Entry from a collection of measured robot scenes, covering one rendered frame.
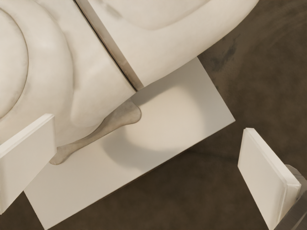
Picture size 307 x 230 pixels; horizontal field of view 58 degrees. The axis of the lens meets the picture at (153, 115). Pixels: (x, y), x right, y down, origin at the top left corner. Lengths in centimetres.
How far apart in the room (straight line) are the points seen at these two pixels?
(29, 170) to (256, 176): 13
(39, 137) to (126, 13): 14
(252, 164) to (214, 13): 17
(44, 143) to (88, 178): 32
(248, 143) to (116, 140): 33
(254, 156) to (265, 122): 75
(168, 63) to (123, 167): 24
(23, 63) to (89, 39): 7
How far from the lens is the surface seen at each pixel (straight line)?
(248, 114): 91
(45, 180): 54
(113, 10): 28
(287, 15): 103
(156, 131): 48
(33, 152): 18
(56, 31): 26
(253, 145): 18
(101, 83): 28
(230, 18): 32
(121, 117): 47
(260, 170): 16
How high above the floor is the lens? 88
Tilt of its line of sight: 83 degrees down
